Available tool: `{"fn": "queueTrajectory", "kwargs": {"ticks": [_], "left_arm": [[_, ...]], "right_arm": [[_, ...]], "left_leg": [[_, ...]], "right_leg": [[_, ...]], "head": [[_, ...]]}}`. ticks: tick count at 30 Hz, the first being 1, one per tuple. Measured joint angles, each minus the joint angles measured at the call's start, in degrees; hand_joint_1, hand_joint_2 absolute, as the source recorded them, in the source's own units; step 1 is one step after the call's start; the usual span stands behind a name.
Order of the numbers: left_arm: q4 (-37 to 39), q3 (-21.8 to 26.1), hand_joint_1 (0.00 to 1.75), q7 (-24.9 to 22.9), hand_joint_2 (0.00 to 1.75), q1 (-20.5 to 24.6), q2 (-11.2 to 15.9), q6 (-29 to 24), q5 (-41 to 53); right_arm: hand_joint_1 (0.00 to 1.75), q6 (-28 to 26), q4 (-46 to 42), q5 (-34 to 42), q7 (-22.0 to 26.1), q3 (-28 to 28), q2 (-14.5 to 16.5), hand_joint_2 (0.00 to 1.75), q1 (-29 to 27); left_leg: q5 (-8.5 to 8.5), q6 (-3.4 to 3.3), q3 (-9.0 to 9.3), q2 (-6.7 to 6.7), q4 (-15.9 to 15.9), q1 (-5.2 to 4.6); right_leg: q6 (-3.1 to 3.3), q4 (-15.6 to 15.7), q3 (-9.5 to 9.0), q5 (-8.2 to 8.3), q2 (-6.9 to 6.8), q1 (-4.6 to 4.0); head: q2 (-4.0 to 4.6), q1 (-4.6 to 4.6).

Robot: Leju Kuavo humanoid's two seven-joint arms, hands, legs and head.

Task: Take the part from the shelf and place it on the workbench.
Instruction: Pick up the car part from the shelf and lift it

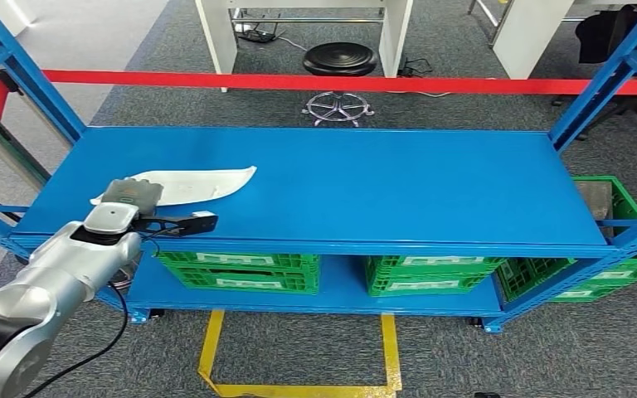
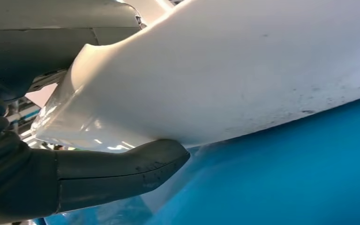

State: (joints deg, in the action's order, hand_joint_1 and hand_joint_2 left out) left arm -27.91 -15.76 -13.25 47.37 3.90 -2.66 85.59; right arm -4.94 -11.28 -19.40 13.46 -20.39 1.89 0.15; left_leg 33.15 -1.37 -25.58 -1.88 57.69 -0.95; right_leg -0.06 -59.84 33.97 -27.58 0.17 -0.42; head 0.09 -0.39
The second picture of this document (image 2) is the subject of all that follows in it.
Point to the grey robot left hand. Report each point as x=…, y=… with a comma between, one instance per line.
x=37, y=46

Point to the large blue metal shelf rack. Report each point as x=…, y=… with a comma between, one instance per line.
x=276, y=174

